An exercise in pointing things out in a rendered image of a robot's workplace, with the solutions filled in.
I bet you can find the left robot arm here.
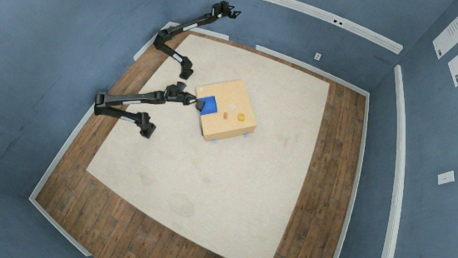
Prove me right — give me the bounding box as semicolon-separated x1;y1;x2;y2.
153;1;230;80

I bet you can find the blue open tray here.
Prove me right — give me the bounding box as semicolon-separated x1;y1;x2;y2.
197;96;217;116

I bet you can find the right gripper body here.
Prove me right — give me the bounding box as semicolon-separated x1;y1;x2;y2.
175;91;188;106

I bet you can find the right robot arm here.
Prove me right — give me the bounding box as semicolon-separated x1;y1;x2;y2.
94;82;187;137

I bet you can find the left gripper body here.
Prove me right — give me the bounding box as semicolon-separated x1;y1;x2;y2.
222;7;235;19

